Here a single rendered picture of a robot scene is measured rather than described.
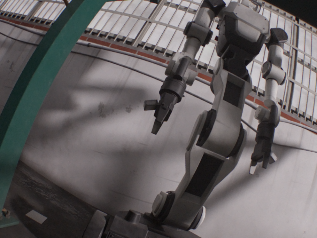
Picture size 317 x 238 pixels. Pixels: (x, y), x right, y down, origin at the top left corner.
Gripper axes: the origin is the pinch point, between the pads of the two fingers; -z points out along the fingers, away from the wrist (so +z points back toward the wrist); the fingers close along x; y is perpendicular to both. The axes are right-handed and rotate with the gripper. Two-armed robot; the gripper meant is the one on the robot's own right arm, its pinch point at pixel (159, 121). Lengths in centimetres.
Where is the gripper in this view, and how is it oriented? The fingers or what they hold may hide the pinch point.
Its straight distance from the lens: 88.9
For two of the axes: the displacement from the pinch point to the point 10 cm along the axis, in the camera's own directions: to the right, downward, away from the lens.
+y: 9.2, 4.0, 0.0
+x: 1.7, -3.8, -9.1
